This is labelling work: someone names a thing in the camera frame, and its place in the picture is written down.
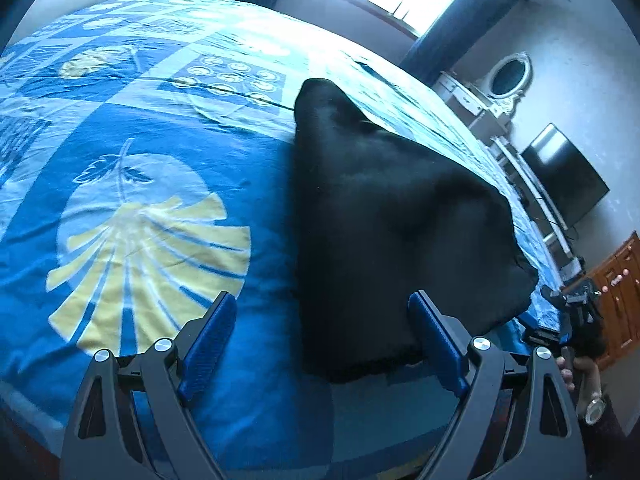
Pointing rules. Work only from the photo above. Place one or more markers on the black pants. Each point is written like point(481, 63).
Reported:
point(390, 225)

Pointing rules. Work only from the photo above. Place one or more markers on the black flat television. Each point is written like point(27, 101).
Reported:
point(565, 175)

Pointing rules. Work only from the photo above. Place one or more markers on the person's right hand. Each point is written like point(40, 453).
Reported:
point(566, 374)

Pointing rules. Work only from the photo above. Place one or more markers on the blue patterned bed sheet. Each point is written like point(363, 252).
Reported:
point(150, 170)

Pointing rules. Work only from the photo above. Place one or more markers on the oval white-framed mirror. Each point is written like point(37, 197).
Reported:
point(510, 77)

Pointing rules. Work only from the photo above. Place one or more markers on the white dresser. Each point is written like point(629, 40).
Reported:
point(465, 102)

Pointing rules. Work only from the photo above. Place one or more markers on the person's right forearm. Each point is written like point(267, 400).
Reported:
point(607, 440)

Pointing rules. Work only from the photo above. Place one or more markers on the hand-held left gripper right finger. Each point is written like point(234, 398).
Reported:
point(435, 342)

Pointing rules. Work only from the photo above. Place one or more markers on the brown wooden cabinet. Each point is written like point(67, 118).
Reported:
point(617, 310)

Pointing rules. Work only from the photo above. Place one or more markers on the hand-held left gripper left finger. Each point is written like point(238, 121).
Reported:
point(210, 342)

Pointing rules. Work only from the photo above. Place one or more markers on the white television stand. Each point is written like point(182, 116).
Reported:
point(537, 195)

